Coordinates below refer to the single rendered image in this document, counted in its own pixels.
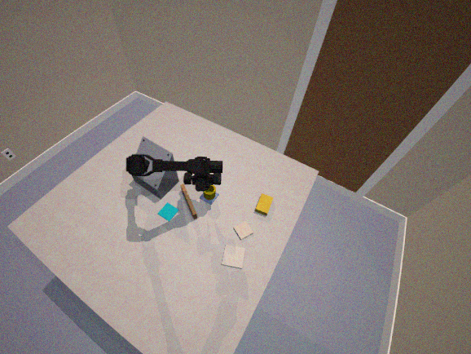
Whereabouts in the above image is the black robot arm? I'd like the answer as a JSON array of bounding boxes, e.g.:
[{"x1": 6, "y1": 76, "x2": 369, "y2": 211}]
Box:
[{"x1": 125, "y1": 154, "x2": 222, "y2": 192}]

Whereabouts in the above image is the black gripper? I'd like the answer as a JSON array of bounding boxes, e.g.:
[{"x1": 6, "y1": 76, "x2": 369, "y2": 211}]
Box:
[{"x1": 183, "y1": 172, "x2": 222, "y2": 185}]

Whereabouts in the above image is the brown rectangular block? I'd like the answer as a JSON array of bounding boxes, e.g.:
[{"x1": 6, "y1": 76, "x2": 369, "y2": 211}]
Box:
[{"x1": 180, "y1": 184, "x2": 197, "y2": 219}]

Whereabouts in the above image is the yellow rectangular block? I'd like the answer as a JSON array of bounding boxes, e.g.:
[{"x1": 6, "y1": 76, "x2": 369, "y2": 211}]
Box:
[{"x1": 255, "y1": 193, "x2": 273, "y2": 216}]

